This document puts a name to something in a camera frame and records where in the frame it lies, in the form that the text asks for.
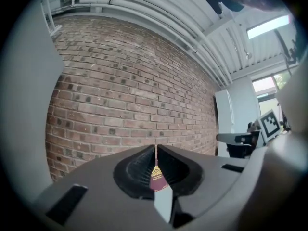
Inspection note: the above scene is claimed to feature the white cabinet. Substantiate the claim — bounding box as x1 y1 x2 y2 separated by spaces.
213 89 238 136

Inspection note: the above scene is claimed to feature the person's right forearm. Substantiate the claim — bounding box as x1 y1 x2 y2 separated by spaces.
280 65 308 134

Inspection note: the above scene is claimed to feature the window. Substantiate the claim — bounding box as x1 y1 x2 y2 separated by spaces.
251 72 294 129

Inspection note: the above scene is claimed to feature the rectangular ceiling light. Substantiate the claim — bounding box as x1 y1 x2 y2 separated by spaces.
246 15 290 39

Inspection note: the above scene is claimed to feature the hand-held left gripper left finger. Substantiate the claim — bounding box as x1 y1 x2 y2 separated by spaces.
33 144 173 231

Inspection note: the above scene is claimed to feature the maroon booklet object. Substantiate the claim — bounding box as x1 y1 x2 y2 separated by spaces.
149 145 169 193

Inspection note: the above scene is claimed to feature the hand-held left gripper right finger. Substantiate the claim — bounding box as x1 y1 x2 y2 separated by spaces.
157 144 250 228

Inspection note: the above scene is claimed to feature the white cable tray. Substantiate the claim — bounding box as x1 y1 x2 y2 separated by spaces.
40 0 63 38

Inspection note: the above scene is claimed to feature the bundle of white ceiling pipes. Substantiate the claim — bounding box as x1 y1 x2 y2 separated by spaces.
64 0 233 88

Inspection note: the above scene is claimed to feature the black head-worn camera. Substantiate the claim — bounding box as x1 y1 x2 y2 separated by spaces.
204 0 245 15

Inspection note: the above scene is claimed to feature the person's left forearm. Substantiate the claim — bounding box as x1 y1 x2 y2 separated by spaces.
237 128 308 231

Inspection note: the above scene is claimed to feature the black hanging cable arm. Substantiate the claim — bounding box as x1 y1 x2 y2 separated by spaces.
273 29 300 64

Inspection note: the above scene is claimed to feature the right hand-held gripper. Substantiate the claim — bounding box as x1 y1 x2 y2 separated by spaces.
216 108 282 159

